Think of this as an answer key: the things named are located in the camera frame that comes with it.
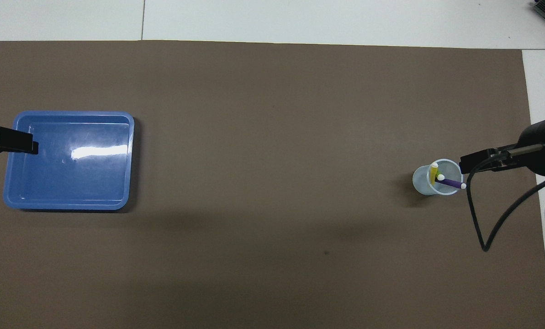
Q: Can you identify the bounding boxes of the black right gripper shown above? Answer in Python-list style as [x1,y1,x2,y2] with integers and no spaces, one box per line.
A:
[460,117,545,178]

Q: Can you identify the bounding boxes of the purple marker pen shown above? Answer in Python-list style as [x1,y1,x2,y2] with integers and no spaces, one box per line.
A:
[434,177,467,190]

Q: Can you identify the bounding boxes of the blue plastic tray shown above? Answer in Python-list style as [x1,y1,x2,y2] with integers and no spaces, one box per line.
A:
[3,111,135,211]

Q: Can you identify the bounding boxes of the brown table mat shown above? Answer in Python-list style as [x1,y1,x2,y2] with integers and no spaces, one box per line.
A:
[0,40,545,329]

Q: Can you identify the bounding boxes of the pale blue plastic cup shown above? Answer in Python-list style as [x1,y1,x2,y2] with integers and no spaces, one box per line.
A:
[412,159,464,196]

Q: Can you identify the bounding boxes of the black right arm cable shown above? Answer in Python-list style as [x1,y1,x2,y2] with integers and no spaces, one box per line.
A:
[466,144,545,252]

